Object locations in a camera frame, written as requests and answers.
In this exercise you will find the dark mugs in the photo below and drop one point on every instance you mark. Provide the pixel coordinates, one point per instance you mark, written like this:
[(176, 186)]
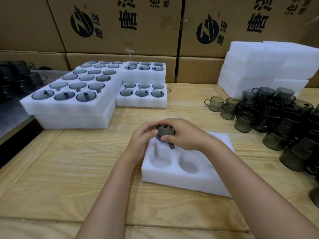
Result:
[(15, 82)]

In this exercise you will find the person's right hand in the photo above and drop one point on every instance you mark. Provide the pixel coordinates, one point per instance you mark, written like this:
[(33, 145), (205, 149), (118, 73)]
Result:
[(192, 136)]

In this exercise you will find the stainless steel table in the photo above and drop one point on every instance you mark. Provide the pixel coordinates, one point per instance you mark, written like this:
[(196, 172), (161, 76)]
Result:
[(15, 121)]

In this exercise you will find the stack of white foam trays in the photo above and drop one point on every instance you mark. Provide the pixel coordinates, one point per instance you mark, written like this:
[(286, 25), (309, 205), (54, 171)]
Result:
[(264, 62)]

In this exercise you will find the person's left forearm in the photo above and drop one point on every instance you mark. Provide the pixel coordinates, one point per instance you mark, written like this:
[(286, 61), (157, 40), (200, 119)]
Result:
[(107, 204)]

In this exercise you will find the person's right forearm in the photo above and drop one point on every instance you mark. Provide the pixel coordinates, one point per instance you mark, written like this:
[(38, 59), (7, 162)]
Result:
[(261, 191)]

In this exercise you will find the black round object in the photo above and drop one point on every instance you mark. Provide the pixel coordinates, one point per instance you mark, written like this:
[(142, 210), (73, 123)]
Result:
[(45, 68)]

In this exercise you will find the person's left hand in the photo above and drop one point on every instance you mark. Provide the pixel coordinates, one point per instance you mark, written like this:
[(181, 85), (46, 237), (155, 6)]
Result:
[(137, 149)]

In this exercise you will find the pile of smoky glass mugs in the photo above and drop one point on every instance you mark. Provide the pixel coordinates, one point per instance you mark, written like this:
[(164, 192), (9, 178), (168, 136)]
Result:
[(279, 114)]

